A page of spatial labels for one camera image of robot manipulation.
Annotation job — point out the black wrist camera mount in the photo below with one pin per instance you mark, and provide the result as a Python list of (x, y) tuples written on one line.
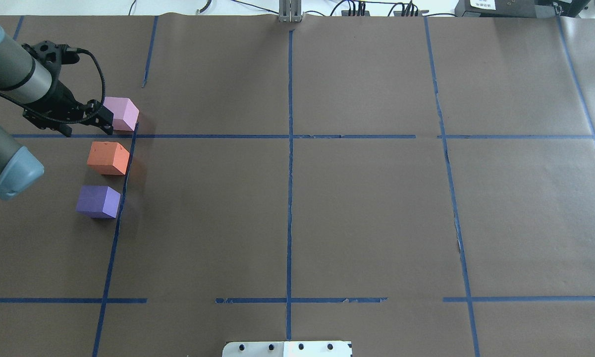
[(53, 56)]

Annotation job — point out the grey aluminium post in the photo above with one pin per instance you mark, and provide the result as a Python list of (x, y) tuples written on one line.
[(290, 11)]

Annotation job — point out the purple foam cube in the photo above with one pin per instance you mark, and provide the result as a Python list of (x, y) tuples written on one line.
[(98, 202)]

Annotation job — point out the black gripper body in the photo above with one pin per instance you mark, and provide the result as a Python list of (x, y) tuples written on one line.
[(56, 100)]

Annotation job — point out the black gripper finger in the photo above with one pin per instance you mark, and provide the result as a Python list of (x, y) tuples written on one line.
[(62, 128), (100, 116)]

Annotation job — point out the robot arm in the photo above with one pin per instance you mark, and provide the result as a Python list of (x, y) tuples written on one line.
[(29, 79)]

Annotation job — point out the black device box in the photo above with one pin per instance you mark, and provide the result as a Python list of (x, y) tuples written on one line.
[(519, 8)]

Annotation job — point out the orange foam cube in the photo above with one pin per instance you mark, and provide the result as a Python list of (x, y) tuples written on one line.
[(108, 158)]

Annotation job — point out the pink foam cube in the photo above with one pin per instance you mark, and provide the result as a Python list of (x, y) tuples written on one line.
[(125, 113)]

